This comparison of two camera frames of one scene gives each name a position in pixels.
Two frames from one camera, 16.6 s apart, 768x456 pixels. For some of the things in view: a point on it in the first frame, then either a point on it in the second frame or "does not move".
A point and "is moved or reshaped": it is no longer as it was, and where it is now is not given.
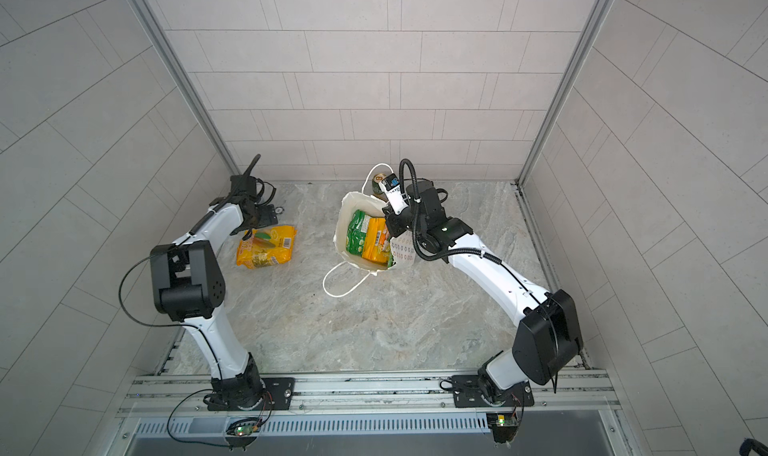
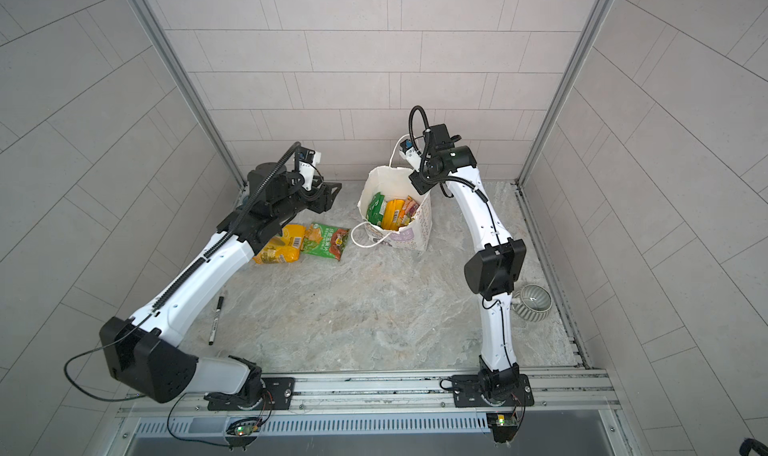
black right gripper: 395,227 → 424,186
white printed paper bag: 403,246 is moved or reshaped
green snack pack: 356,233 → 376,209
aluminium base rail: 585,395 does not move
